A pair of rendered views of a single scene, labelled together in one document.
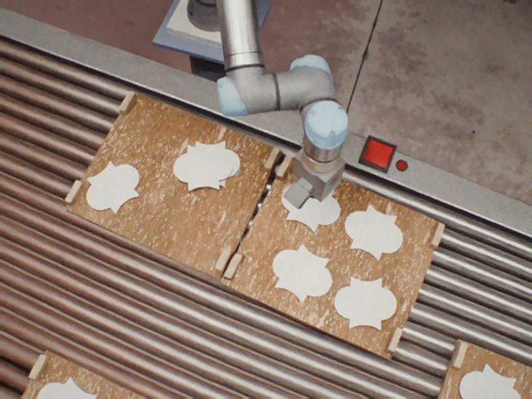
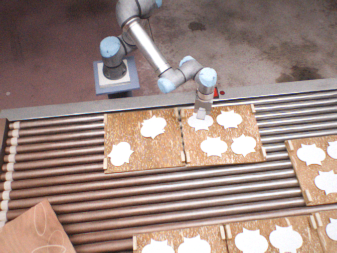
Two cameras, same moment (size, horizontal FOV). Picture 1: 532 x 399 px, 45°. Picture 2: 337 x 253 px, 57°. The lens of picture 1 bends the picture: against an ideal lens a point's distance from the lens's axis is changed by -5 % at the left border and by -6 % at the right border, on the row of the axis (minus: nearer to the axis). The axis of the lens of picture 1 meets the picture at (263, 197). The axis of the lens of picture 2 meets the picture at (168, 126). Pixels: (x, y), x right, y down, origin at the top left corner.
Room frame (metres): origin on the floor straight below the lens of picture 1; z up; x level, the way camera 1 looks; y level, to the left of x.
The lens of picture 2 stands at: (-0.09, 0.46, 2.38)
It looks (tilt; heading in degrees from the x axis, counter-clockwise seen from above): 60 degrees down; 332
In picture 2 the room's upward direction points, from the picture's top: straight up
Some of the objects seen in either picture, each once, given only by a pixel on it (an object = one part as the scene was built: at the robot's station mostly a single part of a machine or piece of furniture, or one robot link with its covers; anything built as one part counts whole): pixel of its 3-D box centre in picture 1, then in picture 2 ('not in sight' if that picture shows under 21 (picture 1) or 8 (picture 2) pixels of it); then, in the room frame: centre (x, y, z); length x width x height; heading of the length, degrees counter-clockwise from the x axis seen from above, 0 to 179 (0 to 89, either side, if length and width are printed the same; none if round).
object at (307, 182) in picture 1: (309, 174); (202, 105); (0.58, -0.09, 1.13); 0.12 x 0.09 x 0.16; 139
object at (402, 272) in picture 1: (337, 254); (220, 134); (0.48, -0.17, 0.93); 0.41 x 0.35 x 0.02; 66
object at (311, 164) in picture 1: (320, 150); (204, 91); (0.60, -0.11, 1.21); 0.08 x 0.08 x 0.05
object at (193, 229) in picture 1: (173, 180); (143, 139); (0.65, 0.21, 0.93); 0.41 x 0.35 x 0.02; 68
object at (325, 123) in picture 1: (325, 130); (206, 80); (0.60, -0.11, 1.29); 0.09 x 0.08 x 0.11; 11
